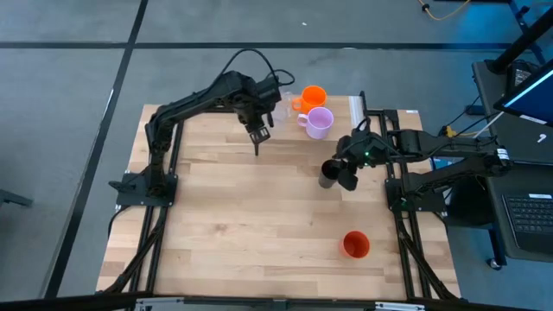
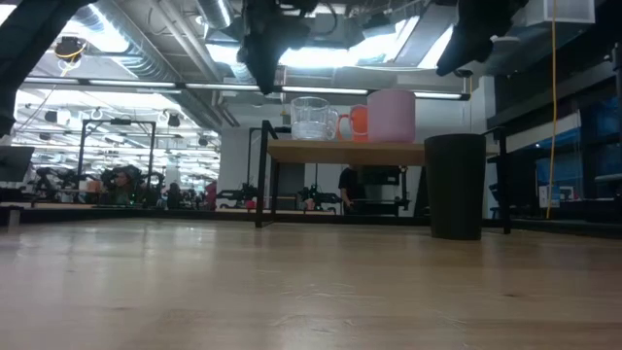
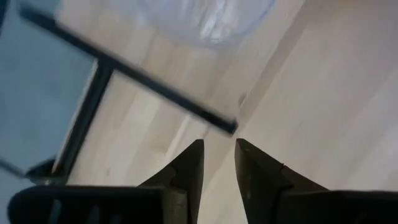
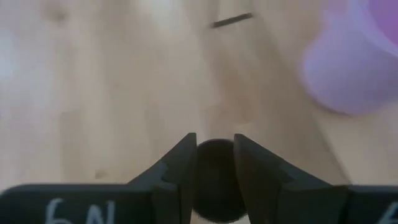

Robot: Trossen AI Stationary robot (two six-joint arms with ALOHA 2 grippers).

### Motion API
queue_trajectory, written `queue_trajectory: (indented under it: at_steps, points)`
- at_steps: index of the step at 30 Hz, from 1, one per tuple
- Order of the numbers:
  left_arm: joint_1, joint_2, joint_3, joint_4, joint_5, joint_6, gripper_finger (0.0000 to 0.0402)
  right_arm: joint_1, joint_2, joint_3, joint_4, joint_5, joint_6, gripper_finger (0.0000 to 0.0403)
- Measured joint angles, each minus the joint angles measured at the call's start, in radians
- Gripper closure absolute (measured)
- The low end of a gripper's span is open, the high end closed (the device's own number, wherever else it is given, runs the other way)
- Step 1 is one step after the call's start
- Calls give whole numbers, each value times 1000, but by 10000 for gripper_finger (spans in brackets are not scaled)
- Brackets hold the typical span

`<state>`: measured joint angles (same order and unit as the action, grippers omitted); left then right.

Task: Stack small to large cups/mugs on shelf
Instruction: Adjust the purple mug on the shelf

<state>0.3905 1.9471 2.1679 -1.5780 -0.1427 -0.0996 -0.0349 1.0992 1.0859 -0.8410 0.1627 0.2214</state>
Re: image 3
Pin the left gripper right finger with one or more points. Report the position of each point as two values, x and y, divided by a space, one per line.
261 186

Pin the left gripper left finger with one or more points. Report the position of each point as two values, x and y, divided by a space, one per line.
183 186

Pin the clear glass footed mug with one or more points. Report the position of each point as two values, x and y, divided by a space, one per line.
211 25

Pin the black table frame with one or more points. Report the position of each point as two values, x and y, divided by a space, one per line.
84 118

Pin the black metal bracket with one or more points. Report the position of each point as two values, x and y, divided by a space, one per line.
46 172

